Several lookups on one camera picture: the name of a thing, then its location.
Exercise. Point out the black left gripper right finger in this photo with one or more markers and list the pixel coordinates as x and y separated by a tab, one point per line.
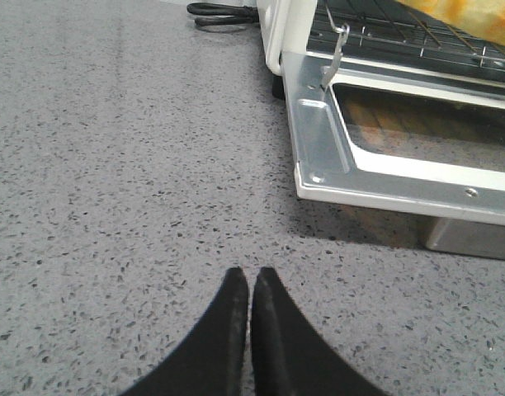
288	355

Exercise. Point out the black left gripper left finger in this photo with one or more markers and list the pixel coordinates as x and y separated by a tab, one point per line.
209	360

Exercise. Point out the oven glass door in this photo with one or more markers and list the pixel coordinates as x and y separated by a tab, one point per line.
406	138

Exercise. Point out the golden bread loaf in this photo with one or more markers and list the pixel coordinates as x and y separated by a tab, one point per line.
484	19

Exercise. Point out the white Toshiba toaster oven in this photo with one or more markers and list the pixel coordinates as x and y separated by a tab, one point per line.
286	26

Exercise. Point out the metal crumb tray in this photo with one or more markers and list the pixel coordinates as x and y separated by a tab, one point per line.
462	237

